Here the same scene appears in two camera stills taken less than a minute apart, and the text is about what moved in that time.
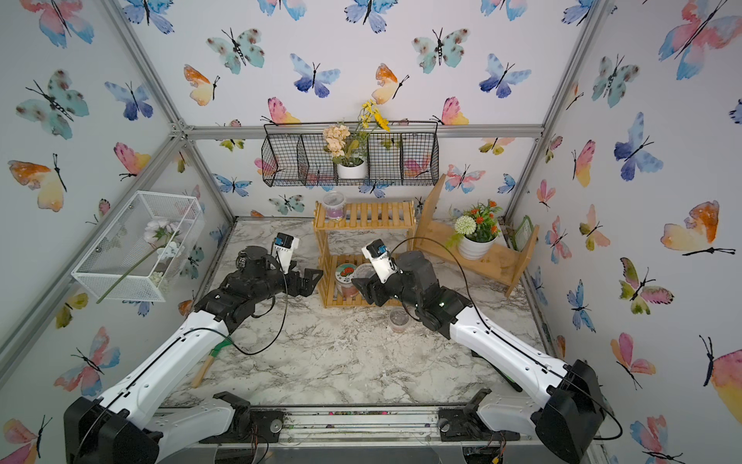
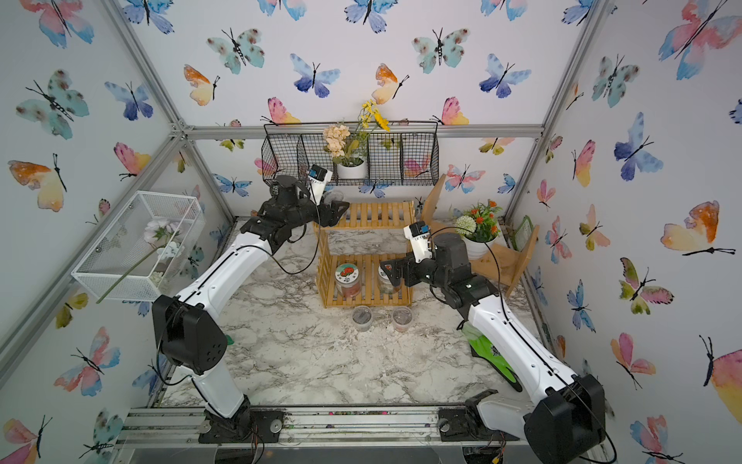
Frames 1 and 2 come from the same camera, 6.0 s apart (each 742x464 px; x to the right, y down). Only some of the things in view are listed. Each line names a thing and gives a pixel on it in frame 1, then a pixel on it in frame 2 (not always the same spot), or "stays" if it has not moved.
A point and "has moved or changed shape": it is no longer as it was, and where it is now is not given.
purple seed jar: [335, 204] stays
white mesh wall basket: [143, 249] stays
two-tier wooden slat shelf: [369, 228] stays
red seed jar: [399, 320] stays
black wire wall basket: [297, 154] stays
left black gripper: [306, 285] to [328, 216]
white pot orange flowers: [476, 232] stays
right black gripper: [372, 288] to [400, 265]
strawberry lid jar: [364, 271] has moved or changed shape
